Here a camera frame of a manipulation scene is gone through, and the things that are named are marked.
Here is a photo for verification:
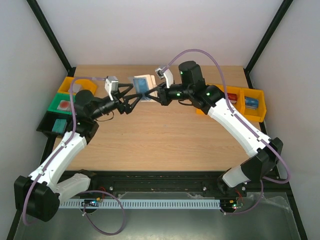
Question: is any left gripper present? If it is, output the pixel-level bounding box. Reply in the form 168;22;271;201
90;84;143;121

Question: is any white card holder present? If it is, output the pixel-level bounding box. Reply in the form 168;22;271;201
128;74;157;94

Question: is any blue credit card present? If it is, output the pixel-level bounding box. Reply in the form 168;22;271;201
133;77;149;94

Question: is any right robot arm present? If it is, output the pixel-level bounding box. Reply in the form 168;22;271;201
145;61;283;196

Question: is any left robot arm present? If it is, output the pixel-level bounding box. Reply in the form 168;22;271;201
14;82;143;226

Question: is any yellow bin with black cards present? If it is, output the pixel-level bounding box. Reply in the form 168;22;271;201
196;108;206;116

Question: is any grey holder in yellow bin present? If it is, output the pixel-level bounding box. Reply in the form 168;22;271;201
72;83;83;93

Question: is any holder with red card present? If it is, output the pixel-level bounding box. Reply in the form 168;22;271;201
56;100;71;112

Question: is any red card stack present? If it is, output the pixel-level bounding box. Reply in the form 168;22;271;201
227;92;238;105

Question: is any teal holder in black bin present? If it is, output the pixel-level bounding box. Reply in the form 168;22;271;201
52;118;67;134

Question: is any yellow bin with red cards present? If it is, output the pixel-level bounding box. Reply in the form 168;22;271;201
226;86;245;114

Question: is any blue card stack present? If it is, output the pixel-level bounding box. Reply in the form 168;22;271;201
244;96;259;110

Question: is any yellow bin with blue cards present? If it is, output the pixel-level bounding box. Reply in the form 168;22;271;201
242;88;267;123

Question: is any yellow bin far left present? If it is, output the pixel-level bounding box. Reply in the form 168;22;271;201
57;76;98;95

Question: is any green bin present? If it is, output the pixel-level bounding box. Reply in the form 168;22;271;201
47;93;72;115

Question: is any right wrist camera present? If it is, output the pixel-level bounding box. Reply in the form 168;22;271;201
155;65;175;88

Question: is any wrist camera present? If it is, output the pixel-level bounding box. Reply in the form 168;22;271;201
155;65;175;88
104;76;119;101

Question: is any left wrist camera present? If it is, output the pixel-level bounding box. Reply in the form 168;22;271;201
104;76;119;101

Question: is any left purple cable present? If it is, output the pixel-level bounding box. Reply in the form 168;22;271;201
21;76;126;236

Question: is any purple cable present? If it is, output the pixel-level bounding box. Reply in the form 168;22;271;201
21;76;126;236
163;48;292;216

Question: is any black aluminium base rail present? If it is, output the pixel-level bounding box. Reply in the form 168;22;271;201
59;170;291;198

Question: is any white slotted cable duct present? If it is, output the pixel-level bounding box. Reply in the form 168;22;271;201
59;199;221;210

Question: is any left black frame post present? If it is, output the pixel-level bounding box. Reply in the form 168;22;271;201
26;0;76;77

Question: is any black frame post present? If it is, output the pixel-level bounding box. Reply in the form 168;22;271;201
26;0;76;77
244;0;294;76

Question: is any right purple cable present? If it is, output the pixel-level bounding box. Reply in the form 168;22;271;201
163;48;292;216

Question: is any right black frame post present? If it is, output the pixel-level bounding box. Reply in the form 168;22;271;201
244;0;294;76

